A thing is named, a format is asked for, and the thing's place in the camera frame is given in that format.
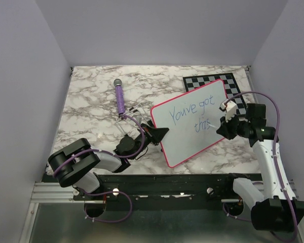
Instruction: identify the purple microphone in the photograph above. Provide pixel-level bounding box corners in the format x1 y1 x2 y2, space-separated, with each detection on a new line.
113 78 125 115

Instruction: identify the black grey chessboard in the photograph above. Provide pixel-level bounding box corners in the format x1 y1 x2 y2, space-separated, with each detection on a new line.
183 73 246 117

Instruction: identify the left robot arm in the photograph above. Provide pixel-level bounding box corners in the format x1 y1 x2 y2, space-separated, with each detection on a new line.
48 120 169 200

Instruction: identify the pink framed whiteboard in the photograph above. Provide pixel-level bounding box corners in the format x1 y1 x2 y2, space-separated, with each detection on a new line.
150 79 227 168

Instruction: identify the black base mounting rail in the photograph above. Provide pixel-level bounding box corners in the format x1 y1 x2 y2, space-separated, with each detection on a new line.
73 173 263 216

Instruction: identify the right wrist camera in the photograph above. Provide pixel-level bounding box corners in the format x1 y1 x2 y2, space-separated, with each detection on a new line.
219 99 238 122

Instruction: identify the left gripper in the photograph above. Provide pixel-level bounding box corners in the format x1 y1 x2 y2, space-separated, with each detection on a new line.
130 124 169 160

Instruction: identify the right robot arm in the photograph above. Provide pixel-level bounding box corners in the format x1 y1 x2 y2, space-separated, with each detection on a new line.
216 101 304 232

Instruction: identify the wire microphone stand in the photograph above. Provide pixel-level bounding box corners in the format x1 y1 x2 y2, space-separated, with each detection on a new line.
115 103 150 135

